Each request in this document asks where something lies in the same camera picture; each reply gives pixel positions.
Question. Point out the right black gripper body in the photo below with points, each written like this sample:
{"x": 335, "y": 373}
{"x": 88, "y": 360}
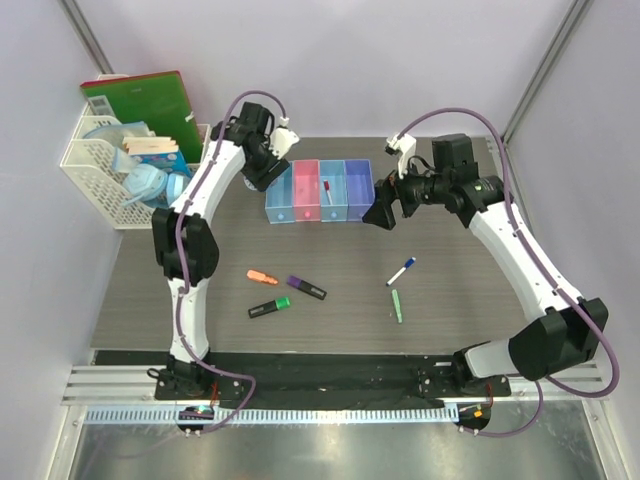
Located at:
{"x": 419, "y": 189}

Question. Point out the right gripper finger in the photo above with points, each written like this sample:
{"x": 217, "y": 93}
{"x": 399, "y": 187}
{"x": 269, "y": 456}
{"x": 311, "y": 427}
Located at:
{"x": 386, "y": 192}
{"x": 380, "y": 214}

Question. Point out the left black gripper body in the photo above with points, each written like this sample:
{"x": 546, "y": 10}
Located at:
{"x": 265, "y": 168}

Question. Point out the purple plastic bin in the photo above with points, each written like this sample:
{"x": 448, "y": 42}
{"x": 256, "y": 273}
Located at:
{"x": 360, "y": 189}

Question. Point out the light blue plastic bin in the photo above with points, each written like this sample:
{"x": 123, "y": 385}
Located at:
{"x": 279, "y": 206}

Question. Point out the pink plastic bin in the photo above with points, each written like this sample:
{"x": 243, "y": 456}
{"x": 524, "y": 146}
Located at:
{"x": 306, "y": 193}

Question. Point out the teal plastic bin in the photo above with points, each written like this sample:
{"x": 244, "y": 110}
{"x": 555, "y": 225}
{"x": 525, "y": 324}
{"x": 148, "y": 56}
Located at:
{"x": 334, "y": 172}

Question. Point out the blue cap whiteboard marker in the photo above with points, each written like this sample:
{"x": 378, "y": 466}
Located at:
{"x": 401, "y": 271}

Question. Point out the red cap whiteboard marker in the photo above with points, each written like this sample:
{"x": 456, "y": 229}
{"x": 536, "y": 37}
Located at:
{"x": 326, "y": 185}

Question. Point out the light green pen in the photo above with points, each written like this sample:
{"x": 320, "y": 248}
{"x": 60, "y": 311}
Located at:
{"x": 397, "y": 306}

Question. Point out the orange highlighter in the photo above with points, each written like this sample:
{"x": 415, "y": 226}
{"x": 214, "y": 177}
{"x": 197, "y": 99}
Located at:
{"x": 261, "y": 277}

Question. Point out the blue round jar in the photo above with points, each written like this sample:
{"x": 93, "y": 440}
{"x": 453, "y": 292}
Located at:
{"x": 250, "y": 185}

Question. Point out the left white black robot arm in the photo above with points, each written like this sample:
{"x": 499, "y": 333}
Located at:
{"x": 187, "y": 252}

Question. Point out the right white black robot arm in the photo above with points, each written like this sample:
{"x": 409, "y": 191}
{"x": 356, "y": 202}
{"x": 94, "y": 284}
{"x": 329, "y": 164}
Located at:
{"x": 562, "y": 324}

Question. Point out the wooden sticks box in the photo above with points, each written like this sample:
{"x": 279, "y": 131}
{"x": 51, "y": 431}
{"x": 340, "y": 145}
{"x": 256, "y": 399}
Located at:
{"x": 161, "y": 152}

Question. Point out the purple highlighter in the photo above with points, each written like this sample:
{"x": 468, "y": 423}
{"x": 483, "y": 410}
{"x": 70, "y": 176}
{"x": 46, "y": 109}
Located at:
{"x": 306, "y": 287}

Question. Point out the blue face mask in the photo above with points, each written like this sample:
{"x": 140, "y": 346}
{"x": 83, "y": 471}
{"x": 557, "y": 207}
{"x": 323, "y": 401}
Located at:
{"x": 145, "y": 182}

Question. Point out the green folder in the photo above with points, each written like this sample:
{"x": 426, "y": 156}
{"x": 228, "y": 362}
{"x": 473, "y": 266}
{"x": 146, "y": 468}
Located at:
{"x": 159, "y": 99}

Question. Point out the green highlighter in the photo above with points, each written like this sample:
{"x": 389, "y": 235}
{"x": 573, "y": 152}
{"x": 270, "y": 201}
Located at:
{"x": 269, "y": 307}

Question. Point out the clear blue zip pouch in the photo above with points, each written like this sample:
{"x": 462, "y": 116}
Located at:
{"x": 115, "y": 135}

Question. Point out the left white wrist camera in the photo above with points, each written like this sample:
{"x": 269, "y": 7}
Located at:
{"x": 282, "y": 139}

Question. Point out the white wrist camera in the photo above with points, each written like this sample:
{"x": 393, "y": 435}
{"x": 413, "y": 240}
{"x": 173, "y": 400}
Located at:
{"x": 282, "y": 139}
{"x": 403, "y": 148}

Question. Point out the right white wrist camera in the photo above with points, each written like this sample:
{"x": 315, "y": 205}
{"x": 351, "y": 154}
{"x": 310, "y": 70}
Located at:
{"x": 403, "y": 148}

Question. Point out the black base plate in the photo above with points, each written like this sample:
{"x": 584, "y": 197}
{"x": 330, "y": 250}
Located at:
{"x": 288, "y": 381}

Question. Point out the slotted cable duct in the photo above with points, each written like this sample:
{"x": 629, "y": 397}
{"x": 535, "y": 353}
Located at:
{"x": 192, "y": 416}

